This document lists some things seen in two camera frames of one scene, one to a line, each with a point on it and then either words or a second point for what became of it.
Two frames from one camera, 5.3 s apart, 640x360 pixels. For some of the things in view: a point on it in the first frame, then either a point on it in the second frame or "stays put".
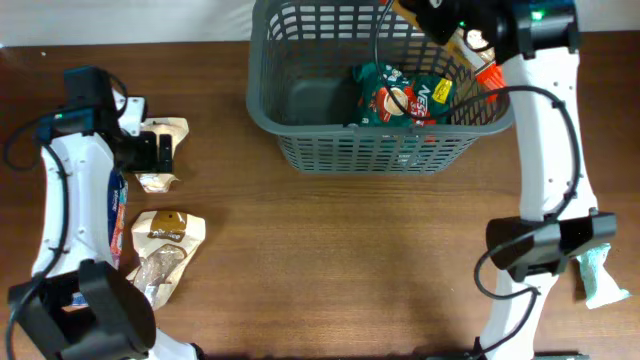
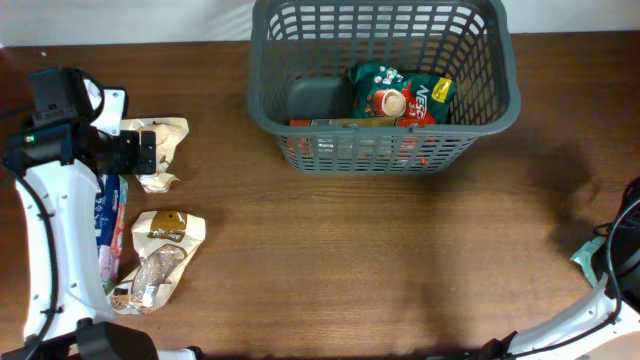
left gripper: (163, 153) stays put
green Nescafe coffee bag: (422, 95) stays put
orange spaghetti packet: (490, 73) to (371, 142)
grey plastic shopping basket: (301, 67) stays put
